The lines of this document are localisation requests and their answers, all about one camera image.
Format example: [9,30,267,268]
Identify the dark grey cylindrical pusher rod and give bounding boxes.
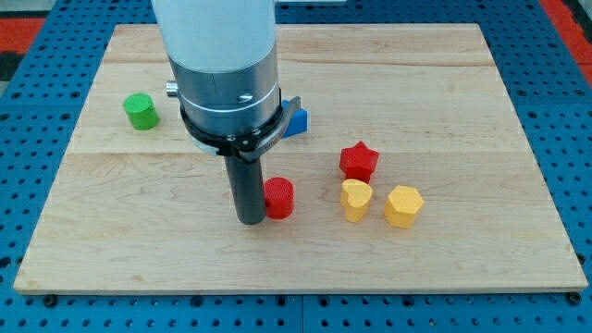
[224,156,266,225]

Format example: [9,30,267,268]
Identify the black clamp ring mount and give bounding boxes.
[180,96,302,162]

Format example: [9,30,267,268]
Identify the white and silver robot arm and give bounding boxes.
[152,0,301,225]

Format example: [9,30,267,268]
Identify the red star block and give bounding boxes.
[339,141,379,184]

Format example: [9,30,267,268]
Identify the red cylinder block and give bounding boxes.
[264,177,294,219]

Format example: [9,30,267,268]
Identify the blue block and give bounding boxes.
[280,100,309,139]

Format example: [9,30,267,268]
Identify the yellow heart block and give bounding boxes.
[339,179,373,223]

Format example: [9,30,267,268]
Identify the green cylinder block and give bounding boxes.
[123,92,160,130]

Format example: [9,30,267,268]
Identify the wooden board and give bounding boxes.
[14,24,588,295]

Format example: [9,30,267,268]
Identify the yellow hexagon block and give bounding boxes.
[383,185,425,228]

